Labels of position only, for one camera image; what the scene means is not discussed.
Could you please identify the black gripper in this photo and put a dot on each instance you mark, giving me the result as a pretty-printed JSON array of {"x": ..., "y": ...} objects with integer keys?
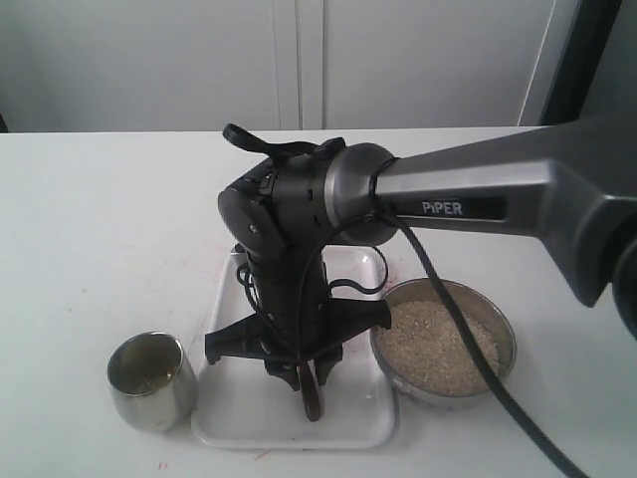
[{"x": 295, "y": 317}]

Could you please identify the dark brown wooden spoon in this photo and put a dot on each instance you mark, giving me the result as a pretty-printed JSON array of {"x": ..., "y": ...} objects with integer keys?
[{"x": 310, "y": 392}]

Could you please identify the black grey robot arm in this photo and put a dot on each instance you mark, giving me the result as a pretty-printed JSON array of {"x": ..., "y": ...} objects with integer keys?
[{"x": 572, "y": 186}]

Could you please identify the steel bowl of rice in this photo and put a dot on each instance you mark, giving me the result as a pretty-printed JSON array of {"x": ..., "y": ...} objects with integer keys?
[{"x": 423, "y": 355}]

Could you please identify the small stainless steel cup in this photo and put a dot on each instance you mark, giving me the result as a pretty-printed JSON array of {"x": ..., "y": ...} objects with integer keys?
[{"x": 152, "y": 383}]

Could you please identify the white rectangular plastic tray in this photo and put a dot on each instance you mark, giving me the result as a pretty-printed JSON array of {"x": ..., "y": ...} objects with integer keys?
[{"x": 241, "y": 406}]

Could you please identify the white cabinet with doors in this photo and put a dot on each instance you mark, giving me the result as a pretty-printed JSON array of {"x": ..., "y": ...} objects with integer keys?
[{"x": 197, "y": 65}]

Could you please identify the dark vertical post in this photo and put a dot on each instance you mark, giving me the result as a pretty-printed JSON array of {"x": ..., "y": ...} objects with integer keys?
[{"x": 579, "y": 60}]

